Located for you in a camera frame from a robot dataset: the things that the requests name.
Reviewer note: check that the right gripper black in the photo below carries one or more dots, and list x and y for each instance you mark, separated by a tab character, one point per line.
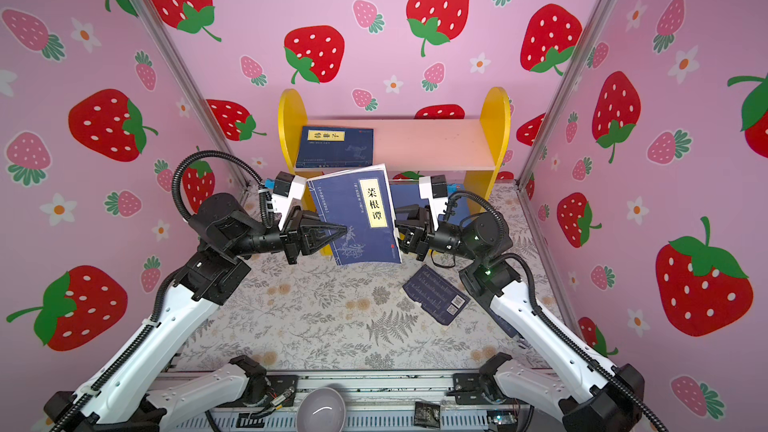
420	230

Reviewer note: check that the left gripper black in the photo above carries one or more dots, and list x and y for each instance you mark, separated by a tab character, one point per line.
300	237

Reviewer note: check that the navy blue book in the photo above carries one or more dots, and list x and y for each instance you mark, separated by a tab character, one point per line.
335	147

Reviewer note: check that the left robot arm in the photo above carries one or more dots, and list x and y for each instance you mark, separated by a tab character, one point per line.
118	397

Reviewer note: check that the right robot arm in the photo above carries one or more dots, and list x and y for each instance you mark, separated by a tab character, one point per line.
586	391

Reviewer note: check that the yellow pink blue bookshelf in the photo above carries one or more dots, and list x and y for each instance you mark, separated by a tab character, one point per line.
409	149

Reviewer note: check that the grey bowl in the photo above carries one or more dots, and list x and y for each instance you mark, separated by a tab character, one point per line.
322	410

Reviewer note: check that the small black circuit board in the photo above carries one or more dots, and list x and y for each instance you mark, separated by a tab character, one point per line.
427	415

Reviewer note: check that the green lit circuit board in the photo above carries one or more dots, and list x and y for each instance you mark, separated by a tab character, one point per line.
501	421

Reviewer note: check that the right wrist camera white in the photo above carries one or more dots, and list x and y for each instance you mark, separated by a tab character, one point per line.
435	190

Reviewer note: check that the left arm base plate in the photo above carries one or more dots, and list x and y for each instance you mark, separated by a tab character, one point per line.
262	391

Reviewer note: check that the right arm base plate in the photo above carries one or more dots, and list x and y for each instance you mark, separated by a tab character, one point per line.
471	388

